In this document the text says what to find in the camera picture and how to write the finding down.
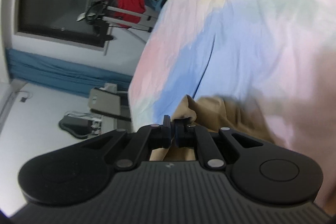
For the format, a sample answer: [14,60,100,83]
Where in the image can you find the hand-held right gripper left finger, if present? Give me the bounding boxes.
[63,115,172,171]

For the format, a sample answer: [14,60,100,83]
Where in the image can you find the wavy vanity mirror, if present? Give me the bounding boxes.
[58,111,92,139]

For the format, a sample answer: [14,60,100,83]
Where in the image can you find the grey and black chair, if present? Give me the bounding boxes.
[88,84,132,122]

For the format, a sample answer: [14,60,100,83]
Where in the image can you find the garment steamer stand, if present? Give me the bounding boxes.
[76,0,158,42]

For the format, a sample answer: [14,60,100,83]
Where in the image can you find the blue garment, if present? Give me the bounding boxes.
[147,0,168,13]

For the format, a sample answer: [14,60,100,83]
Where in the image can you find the white dressing table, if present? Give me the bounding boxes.
[89,114,132,135]

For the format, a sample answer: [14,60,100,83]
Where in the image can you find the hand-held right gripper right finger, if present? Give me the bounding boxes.
[175,119,264,171]

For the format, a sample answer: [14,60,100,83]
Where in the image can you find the red garment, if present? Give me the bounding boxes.
[115,0,146,28]

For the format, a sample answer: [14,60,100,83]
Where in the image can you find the black wall plug with cable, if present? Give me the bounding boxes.
[16,91,33,104]

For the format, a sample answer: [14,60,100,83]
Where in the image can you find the narrow blue curtain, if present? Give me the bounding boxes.
[7,49,134,97]

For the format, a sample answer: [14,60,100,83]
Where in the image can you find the tan printed t-shirt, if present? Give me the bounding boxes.
[150,94,279,161]

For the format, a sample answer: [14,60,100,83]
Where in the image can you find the bed with pastel sheet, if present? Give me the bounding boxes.
[128,0,336,151]

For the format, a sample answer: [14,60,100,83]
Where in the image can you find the dark framed window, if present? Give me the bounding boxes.
[12,0,113,48]

